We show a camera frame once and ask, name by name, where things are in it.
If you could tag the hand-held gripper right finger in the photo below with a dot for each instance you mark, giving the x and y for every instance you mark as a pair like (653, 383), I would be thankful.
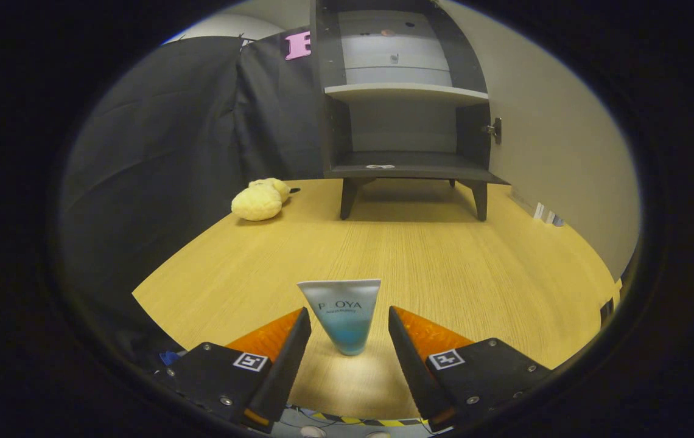
(414, 371)

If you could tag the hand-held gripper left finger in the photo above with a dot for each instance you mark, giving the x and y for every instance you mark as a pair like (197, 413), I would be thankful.
(283, 371)

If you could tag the blue white cosmetic tube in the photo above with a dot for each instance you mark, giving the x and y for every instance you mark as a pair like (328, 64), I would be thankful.
(344, 316)

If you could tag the yellow black striped tape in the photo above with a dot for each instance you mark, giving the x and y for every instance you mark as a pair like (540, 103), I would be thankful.
(383, 422)

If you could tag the yellow plush toy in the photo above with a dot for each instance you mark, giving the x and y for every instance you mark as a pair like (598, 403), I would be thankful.
(259, 201)

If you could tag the white spine book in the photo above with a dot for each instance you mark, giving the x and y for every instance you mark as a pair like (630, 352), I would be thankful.
(550, 217)

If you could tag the dark grey cabinet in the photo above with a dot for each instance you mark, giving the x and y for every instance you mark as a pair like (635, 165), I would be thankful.
(426, 163)

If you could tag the black backdrop cloth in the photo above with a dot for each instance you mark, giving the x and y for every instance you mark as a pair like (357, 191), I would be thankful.
(158, 152)

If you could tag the metal door hinge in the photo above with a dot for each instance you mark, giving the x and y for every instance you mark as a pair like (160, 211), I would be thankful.
(494, 130)

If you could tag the white cabinet shelf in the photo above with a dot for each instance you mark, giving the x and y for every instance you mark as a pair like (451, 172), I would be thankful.
(408, 92)

